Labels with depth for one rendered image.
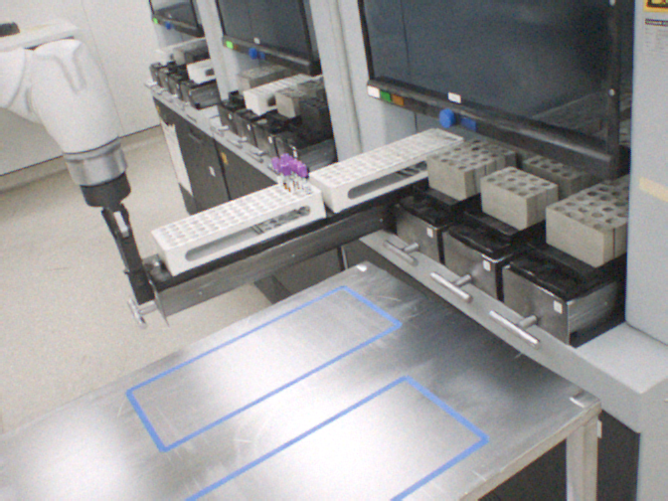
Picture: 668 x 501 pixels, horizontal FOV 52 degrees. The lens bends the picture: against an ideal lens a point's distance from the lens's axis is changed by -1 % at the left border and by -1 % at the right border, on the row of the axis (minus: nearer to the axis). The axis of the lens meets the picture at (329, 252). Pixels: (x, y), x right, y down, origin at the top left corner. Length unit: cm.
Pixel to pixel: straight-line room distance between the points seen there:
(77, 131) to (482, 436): 71
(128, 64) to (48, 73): 367
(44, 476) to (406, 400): 42
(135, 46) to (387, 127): 344
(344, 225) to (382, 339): 40
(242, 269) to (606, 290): 59
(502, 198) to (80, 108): 65
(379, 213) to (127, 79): 359
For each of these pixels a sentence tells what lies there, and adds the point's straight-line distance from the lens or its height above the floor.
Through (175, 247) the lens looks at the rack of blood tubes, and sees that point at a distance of 118.
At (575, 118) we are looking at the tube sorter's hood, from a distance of 96.
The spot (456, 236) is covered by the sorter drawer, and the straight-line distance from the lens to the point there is 115.
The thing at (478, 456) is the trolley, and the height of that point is 82.
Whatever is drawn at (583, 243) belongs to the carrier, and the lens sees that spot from 103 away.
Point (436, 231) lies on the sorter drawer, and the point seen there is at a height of 80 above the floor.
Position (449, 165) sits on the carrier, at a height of 88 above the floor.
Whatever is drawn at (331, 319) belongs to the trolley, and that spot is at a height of 82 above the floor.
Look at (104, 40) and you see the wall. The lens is 470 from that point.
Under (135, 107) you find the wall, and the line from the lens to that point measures 479.
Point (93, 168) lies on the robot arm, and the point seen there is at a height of 103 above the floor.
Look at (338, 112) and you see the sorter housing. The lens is 159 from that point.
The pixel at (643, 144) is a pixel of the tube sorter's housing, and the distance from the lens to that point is 91.
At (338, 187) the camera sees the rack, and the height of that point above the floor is 86.
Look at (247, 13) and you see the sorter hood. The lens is 193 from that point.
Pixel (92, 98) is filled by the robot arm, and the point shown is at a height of 113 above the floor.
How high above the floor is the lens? 136
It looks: 28 degrees down
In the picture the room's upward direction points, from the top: 11 degrees counter-clockwise
